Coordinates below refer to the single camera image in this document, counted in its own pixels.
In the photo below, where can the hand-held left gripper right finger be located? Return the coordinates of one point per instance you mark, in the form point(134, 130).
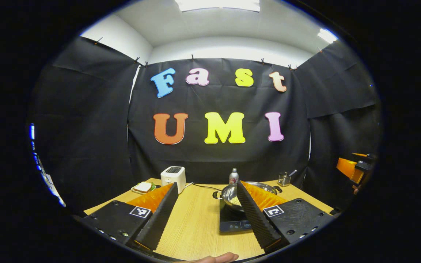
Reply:
point(256, 219)

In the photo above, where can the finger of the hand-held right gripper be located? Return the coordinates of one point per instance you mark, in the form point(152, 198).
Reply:
point(347, 168)
point(360, 155)

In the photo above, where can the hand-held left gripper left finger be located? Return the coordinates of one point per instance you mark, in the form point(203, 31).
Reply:
point(161, 219)

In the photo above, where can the black induction cooktop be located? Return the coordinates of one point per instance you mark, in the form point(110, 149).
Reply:
point(232, 221)

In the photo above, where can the pile of yellow soybeans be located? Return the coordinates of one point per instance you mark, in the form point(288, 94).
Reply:
point(236, 201)

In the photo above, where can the stainless steel pot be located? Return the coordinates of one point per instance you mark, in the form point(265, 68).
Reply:
point(230, 194)

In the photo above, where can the white bread sandwich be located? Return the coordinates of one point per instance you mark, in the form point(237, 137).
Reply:
point(143, 187)

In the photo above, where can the small white plate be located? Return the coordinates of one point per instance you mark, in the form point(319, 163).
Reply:
point(137, 191)

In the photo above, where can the white toaster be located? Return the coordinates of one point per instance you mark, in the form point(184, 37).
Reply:
point(173, 179)

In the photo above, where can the small silver bottle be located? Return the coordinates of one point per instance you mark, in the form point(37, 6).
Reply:
point(233, 178)

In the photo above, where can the black backdrop cloth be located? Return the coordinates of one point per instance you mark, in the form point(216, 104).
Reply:
point(97, 146)

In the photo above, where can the small ceiling light panel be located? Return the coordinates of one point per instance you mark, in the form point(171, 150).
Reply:
point(327, 35)

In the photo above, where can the large ceiling light panel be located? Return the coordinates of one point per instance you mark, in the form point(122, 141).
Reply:
point(217, 4)

